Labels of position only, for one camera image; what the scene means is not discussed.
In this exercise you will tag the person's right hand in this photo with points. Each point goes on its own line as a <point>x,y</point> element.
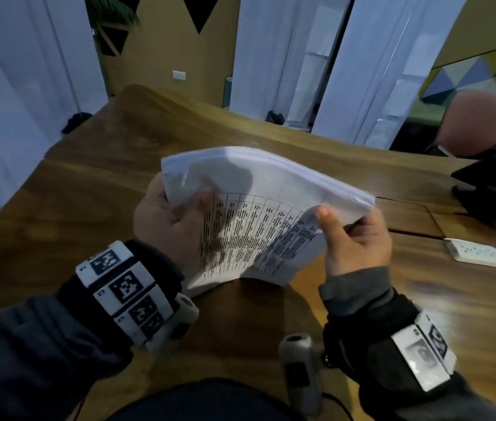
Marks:
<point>357,249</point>

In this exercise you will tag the person's left hand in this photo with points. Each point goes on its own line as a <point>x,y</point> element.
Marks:
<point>164,227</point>

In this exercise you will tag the pile of printed white papers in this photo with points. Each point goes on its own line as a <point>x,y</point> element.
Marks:
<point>265,192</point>

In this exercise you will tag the person's right forearm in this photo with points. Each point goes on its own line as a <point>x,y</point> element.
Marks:
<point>397,346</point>

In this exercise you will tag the person's left forearm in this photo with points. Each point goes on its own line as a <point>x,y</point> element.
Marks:
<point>24,346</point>

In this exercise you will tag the person's dark clothed torso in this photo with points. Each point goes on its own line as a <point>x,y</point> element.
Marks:
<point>204,403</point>

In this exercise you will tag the white marker wristband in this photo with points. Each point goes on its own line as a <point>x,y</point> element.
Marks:
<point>423,355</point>
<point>121,289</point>

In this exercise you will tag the white power strip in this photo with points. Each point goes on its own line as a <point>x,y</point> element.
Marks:
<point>476,252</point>

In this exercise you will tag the black floor object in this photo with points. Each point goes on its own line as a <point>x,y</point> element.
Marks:
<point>275,117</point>
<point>77,122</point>

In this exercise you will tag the teal cylinder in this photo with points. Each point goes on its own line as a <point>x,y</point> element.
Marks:
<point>227,92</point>

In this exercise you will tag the white curtain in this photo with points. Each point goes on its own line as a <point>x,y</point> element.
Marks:
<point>274,52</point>
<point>375,61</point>
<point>11,105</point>

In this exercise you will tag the colourful triangle patterned panel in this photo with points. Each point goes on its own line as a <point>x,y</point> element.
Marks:
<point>476,74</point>

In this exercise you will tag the green potted plant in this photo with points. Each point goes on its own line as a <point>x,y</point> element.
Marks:
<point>110,10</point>

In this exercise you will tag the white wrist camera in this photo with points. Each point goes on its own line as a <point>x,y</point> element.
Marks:
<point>300,372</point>
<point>178,320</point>

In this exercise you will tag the white wall outlet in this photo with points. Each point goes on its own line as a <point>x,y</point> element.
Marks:
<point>179,75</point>

